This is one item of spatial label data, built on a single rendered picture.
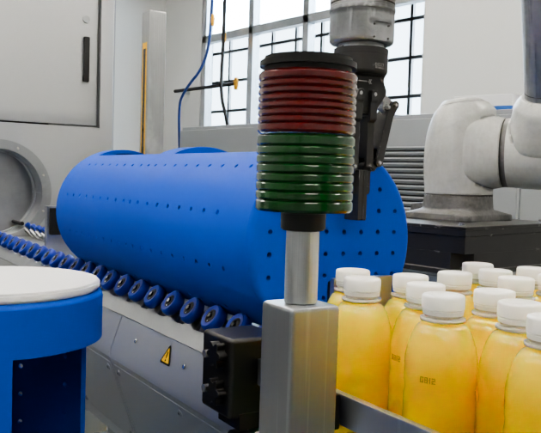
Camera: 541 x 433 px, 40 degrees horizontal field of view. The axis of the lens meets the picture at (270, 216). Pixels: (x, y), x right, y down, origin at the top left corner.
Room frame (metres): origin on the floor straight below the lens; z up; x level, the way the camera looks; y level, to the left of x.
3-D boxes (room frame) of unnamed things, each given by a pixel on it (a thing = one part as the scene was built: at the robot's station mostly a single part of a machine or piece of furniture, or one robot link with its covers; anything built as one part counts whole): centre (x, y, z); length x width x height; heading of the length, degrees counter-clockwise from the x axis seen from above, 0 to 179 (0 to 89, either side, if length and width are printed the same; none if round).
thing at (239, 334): (0.86, 0.02, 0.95); 0.10 x 0.07 x 0.10; 122
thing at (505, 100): (2.95, -0.84, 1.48); 0.24 x 0.12 x 0.08; 48
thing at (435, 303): (0.68, -0.16, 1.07); 0.04 x 0.04 x 0.02
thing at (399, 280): (0.82, -0.16, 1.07); 0.04 x 0.04 x 0.02
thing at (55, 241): (2.13, 0.59, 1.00); 0.10 x 0.04 x 0.15; 122
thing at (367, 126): (1.06, -0.13, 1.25); 0.04 x 0.01 x 0.11; 32
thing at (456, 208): (1.74, -0.42, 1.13); 0.22 x 0.18 x 0.06; 39
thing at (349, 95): (0.49, -0.02, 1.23); 0.06 x 0.06 x 0.04
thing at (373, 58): (1.05, -0.12, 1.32); 0.08 x 0.07 x 0.09; 122
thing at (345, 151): (0.49, -0.02, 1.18); 0.06 x 0.06 x 0.05
